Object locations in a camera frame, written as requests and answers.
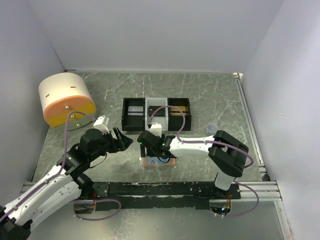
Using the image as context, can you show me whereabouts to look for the white card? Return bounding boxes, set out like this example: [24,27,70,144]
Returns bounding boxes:
[127,105,145,116]

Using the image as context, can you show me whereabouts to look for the gold card in tray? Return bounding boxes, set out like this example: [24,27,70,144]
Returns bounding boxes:
[170,105,190,116]

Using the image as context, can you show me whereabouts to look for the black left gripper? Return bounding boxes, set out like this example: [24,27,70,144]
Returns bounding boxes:
[88,126,134,161]

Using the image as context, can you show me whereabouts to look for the small clear plastic cup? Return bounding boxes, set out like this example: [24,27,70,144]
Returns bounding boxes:
[204,122,219,136]

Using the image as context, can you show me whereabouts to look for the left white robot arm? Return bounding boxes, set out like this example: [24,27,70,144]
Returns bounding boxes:
[0,127,133,240]

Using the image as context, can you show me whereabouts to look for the white aluminium corner rail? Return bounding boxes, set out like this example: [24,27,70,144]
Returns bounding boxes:
[232,72,270,182]

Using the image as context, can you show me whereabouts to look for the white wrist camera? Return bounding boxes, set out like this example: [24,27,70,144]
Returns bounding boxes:
[148,122,162,137]
[93,115,110,134]

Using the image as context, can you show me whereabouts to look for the black white three-compartment tray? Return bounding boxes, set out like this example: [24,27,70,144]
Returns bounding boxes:
[121,97,192,132]

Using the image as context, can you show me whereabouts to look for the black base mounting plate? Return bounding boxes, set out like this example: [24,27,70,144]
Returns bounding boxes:
[80,181,241,210]

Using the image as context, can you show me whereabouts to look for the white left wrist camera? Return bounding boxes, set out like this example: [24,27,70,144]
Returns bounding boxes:
[93,115,110,134]

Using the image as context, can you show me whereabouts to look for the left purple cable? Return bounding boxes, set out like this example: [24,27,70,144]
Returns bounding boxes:
[0,111,122,221]

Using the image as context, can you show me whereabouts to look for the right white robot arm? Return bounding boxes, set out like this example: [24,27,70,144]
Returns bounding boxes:
[137,130,253,199]

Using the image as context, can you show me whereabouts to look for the black credit card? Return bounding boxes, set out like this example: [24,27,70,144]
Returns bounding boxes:
[148,105,166,117]

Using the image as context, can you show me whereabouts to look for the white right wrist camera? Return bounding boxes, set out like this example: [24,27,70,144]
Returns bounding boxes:
[148,122,162,137]

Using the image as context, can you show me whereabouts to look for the white orange drawer cabinet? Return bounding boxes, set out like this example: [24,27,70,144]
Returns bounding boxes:
[38,72,97,131]

